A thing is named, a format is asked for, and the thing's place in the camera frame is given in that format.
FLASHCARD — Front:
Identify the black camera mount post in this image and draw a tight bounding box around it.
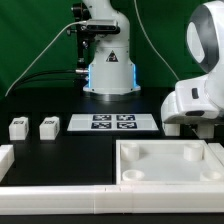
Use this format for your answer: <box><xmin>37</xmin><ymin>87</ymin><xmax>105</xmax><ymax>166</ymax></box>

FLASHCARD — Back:
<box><xmin>67</xmin><ymin>3</ymin><xmax>91</xmax><ymax>79</ymax></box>

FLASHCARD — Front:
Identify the grey cable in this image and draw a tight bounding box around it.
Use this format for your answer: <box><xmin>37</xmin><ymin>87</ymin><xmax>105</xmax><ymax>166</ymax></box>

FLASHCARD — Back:
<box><xmin>133</xmin><ymin>0</ymin><xmax>181</xmax><ymax>82</ymax></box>
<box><xmin>4</xmin><ymin>21</ymin><xmax>88</xmax><ymax>98</ymax></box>

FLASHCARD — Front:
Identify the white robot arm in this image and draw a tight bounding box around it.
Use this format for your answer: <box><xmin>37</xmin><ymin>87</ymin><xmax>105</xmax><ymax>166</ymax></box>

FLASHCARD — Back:
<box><xmin>82</xmin><ymin>0</ymin><xmax>224</xmax><ymax>124</ymax></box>

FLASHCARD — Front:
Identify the white marker tag board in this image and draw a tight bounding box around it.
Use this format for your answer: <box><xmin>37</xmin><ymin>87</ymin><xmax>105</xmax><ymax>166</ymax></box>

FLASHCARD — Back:
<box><xmin>68</xmin><ymin>114</ymin><xmax>158</xmax><ymax>131</ymax></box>

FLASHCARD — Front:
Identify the black cable left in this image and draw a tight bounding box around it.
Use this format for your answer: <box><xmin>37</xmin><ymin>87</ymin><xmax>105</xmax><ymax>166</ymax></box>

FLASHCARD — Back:
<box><xmin>13</xmin><ymin>69</ymin><xmax>90</xmax><ymax>90</ymax></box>

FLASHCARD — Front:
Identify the white front fence rail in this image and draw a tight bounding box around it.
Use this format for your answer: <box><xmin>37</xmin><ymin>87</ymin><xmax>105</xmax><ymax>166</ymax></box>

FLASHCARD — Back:
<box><xmin>0</xmin><ymin>184</ymin><xmax>224</xmax><ymax>215</ymax></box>

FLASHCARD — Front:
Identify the grey cable right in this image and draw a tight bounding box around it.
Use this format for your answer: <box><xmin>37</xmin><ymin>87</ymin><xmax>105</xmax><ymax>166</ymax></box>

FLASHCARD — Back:
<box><xmin>133</xmin><ymin>0</ymin><xmax>181</xmax><ymax>82</ymax></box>

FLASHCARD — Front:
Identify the white left fence block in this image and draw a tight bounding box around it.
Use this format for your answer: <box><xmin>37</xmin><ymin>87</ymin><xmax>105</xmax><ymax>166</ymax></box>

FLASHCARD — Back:
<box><xmin>0</xmin><ymin>145</ymin><xmax>15</xmax><ymax>182</ymax></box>

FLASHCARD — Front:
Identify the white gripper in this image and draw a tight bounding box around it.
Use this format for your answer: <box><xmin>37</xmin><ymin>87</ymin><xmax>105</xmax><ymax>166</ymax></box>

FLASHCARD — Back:
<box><xmin>161</xmin><ymin>77</ymin><xmax>221</xmax><ymax>124</ymax></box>

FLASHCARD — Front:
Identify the grey cable left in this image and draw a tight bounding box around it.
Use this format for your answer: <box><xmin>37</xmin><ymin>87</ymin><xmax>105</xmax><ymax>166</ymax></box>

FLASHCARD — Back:
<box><xmin>4</xmin><ymin>21</ymin><xmax>88</xmax><ymax>98</ymax></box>

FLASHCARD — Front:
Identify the white square tabletop tray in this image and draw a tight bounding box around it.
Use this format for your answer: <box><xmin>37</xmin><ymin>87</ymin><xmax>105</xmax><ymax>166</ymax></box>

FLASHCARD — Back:
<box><xmin>116</xmin><ymin>140</ymin><xmax>224</xmax><ymax>185</ymax></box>

